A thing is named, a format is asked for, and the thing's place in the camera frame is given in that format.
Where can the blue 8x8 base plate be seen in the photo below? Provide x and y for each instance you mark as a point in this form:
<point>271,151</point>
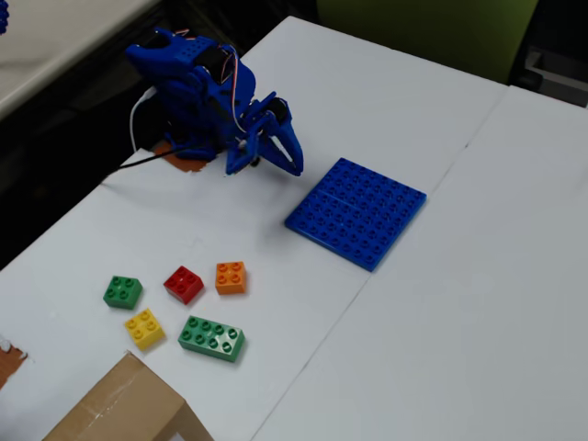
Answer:
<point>356,213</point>

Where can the orange 2x2 block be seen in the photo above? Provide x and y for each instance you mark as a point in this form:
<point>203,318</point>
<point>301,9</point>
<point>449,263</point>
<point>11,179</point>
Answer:
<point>230,278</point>

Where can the blue printed part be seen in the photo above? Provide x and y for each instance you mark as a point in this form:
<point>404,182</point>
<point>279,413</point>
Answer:
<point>3,16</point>

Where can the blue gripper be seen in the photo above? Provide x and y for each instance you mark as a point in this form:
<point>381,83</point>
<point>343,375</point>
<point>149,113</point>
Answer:
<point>272,123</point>

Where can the green 2x4 block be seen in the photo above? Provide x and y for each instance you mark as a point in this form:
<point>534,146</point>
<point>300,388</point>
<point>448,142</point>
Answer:
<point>211,339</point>

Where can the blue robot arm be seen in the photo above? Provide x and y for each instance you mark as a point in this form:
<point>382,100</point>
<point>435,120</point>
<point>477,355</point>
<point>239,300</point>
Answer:
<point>184,69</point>

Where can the grey box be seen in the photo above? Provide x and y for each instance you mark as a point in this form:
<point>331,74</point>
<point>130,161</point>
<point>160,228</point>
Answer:
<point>556,75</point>

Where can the green 2x2 block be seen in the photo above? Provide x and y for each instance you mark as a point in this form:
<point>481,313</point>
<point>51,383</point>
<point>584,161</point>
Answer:
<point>122,291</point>

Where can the beige desk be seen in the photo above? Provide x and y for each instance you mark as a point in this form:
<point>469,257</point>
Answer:
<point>50,41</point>

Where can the brown cardboard box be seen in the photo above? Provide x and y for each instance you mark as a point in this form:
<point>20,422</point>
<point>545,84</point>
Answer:
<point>124,404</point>

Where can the yellow 2x2 block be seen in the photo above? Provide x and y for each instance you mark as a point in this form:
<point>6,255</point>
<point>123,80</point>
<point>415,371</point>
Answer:
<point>144,330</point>

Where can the red 2x2 block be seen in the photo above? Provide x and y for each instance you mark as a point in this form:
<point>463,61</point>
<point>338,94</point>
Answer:
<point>184,285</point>

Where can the green chair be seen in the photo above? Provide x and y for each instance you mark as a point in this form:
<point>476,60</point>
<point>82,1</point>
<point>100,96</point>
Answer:
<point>427,37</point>

